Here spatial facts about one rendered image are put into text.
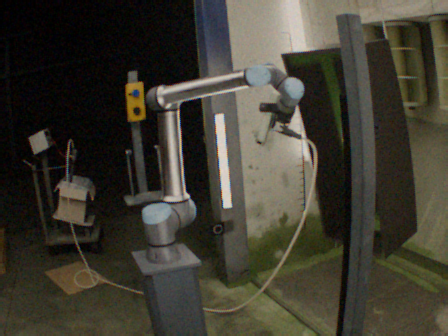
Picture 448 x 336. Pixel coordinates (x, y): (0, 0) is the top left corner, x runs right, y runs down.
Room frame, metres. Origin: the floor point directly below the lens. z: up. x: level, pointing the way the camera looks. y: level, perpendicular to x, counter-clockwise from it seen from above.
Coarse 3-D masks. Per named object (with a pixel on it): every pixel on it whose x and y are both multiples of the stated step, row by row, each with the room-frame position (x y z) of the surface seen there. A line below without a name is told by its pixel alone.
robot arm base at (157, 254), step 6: (174, 240) 2.02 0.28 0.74; (150, 246) 1.98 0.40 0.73; (156, 246) 1.97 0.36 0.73; (162, 246) 1.97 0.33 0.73; (168, 246) 1.98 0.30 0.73; (174, 246) 2.01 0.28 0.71; (150, 252) 1.98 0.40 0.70; (156, 252) 1.96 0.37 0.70; (162, 252) 1.96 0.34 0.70; (168, 252) 1.97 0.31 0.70; (174, 252) 1.99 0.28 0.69; (180, 252) 2.03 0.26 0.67; (150, 258) 1.97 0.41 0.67; (156, 258) 1.96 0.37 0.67; (162, 258) 1.95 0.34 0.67; (168, 258) 1.95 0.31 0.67; (174, 258) 1.97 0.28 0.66; (180, 258) 2.00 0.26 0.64
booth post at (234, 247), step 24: (216, 0) 2.89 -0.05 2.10; (216, 24) 2.88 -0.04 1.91; (216, 48) 2.88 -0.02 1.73; (216, 72) 2.87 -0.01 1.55; (216, 96) 2.86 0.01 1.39; (216, 168) 2.86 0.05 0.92; (240, 168) 2.91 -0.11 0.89; (216, 192) 2.90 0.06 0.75; (240, 192) 2.90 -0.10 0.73; (216, 216) 2.94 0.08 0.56; (240, 216) 2.90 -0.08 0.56; (216, 240) 2.99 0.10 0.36; (240, 240) 2.89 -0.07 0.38; (240, 264) 2.89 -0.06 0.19
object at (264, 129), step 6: (276, 90) 2.25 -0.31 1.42; (270, 96) 2.21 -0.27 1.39; (276, 96) 2.21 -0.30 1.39; (270, 102) 2.18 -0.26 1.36; (276, 102) 2.20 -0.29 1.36; (264, 114) 2.16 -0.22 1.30; (270, 114) 2.14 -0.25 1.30; (264, 120) 2.11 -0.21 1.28; (270, 120) 2.12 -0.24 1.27; (264, 126) 2.09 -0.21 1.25; (270, 126) 2.10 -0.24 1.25; (282, 126) 2.12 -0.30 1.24; (258, 132) 2.07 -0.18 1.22; (264, 132) 2.07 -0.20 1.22; (282, 132) 2.11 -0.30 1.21; (288, 132) 2.10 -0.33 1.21; (294, 132) 2.11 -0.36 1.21; (258, 138) 2.04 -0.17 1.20; (264, 138) 2.05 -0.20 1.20; (300, 138) 2.10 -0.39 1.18; (258, 144) 2.07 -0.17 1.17
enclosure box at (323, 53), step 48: (336, 48) 2.00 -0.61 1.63; (384, 48) 2.04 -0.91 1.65; (336, 96) 2.62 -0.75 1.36; (384, 96) 2.01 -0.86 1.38; (336, 144) 2.61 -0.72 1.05; (384, 144) 2.00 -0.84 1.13; (336, 192) 2.60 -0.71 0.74; (384, 192) 1.99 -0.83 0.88; (336, 240) 2.42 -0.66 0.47; (384, 240) 2.00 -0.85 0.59
